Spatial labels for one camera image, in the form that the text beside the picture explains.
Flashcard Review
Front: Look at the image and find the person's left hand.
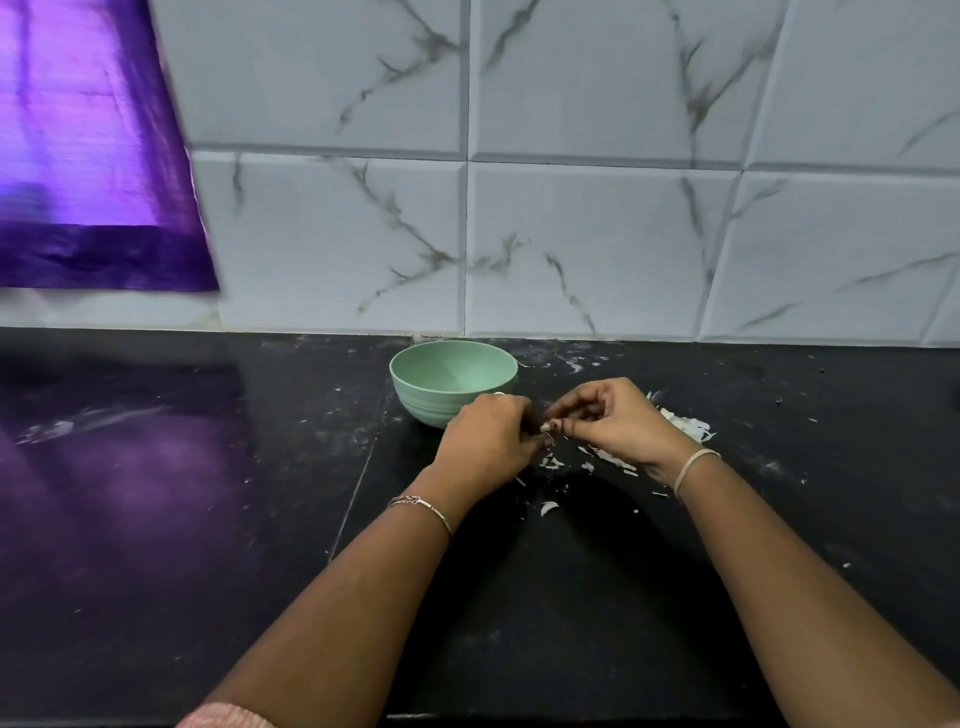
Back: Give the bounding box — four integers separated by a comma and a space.
427, 391, 543, 512

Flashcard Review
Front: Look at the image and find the person's right hand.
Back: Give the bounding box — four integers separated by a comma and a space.
540, 375, 704, 488

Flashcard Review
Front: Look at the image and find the mint green bowl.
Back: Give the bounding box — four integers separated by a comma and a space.
388, 337, 522, 431

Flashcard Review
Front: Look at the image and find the person's left forearm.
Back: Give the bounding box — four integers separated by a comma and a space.
207, 492, 459, 728

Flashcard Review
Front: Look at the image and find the person's right forearm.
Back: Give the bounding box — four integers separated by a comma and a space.
672, 457, 960, 728

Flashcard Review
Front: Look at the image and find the pile of white garlic peels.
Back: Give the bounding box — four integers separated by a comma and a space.
576, 390, 719, 500

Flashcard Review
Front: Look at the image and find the pink patterned left sleeve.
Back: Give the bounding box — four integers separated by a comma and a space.
177, 702, 278, 728

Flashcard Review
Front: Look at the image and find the purple cloth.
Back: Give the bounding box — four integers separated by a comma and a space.
0, 0, 221, 294

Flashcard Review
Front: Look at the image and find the silver right wrist bracelet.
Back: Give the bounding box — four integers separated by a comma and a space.
670, 445, 725, 501

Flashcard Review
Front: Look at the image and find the silver wrist bracelet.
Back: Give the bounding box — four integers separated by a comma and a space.
670, 445, 725, 501
388, 493, 456, 539

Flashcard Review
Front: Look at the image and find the silver left wrist bracelet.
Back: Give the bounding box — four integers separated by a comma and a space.
388, 493, 456, 539

